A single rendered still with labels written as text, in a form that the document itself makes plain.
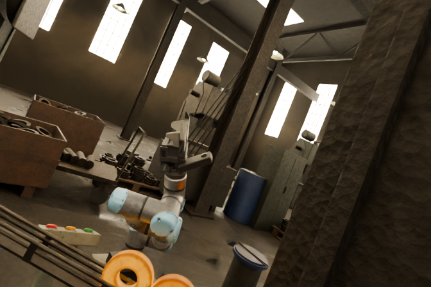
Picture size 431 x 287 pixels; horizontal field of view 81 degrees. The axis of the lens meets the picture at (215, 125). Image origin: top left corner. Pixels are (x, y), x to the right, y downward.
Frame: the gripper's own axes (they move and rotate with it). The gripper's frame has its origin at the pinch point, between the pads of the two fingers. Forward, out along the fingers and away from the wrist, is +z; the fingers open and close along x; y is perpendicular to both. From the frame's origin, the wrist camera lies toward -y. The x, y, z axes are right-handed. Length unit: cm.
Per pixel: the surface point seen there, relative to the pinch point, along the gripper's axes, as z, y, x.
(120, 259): -40.8, 14.4, -18.4
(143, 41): -101, 349, 1169
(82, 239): -65, 41, 8
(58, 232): -59, 49, 5
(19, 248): -42, 46, -18
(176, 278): -44.1, -2.9, -20.1
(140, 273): -43.6, 7.9, -20.0
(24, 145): -96, 158, 128
